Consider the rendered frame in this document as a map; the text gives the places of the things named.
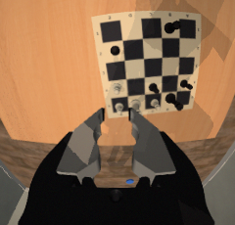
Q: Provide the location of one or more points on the white pawn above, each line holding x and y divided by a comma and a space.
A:
119, 107
155, 103
116, 88

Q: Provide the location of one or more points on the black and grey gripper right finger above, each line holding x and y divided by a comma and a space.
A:
156, 156

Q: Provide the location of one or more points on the black and cream chessboard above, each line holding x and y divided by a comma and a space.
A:
147, 55

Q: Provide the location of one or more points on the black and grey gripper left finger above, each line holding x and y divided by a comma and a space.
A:
76, 156

